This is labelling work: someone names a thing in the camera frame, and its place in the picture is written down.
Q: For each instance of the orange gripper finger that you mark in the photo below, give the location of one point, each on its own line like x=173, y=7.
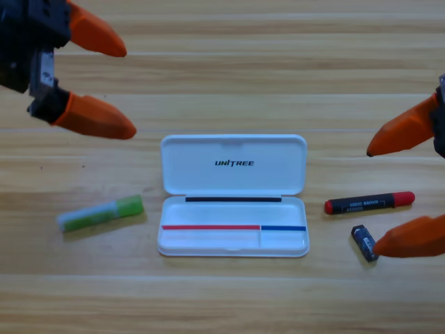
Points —
x=413, y=240

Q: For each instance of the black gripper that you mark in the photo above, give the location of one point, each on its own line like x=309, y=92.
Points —
x=439, y=121
x=31, y=31

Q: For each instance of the black marker with red ends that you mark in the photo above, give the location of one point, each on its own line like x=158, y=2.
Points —
x=368, y=203

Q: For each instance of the green capped glue stick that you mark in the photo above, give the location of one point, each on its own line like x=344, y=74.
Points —
x=101, y=214

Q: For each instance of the white Unitree pencil case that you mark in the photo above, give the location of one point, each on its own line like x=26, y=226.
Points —
x=233, y=208

